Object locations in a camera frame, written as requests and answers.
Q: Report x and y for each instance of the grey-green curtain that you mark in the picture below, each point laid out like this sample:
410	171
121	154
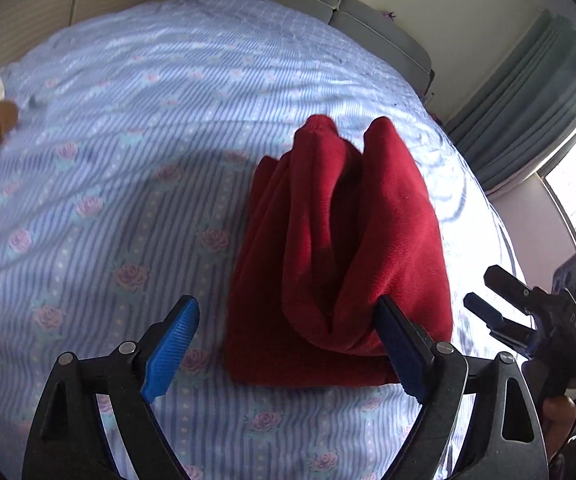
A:
527	105

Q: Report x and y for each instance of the person's right hand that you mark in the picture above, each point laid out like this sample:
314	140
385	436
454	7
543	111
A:
562	415

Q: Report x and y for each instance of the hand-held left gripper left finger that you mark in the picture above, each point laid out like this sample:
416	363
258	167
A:
173	345

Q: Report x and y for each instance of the small purple toy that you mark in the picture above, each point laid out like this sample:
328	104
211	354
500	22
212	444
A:
388	14

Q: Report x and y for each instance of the bed with blue striped sheet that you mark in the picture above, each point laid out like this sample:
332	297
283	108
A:
118	160

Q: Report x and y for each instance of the red cartoon print sweatshirt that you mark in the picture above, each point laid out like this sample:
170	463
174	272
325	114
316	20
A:
318	260

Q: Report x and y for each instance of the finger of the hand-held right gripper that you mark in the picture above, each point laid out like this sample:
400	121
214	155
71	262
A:
510	287
492	317

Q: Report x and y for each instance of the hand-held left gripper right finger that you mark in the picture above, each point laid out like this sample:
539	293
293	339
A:
402	350

